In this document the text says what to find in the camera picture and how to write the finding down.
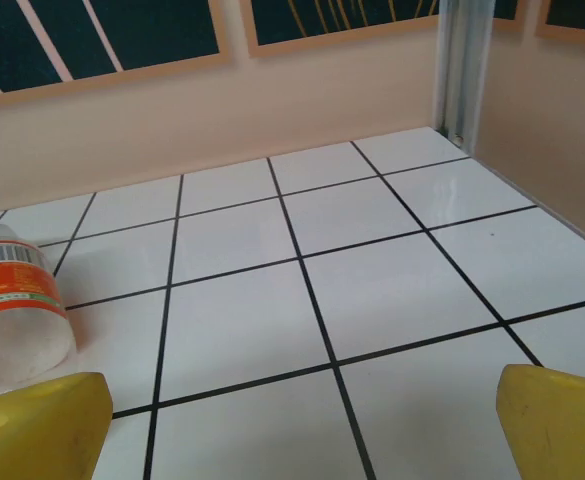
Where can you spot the aluminium frame post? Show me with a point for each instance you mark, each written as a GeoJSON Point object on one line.
{"type": "Point", "coordinates": [464, 65]}

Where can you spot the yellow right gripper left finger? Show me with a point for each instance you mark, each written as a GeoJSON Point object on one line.
{"type": "Point", "coordinates": [37, 430]}

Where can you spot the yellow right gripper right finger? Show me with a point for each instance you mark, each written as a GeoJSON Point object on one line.
{"type": "Point", "coordinates": [562, 430]}

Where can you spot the orange label plastic bottle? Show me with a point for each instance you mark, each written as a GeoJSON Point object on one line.
{"type": "Point", "coordinates": [17, 320]}

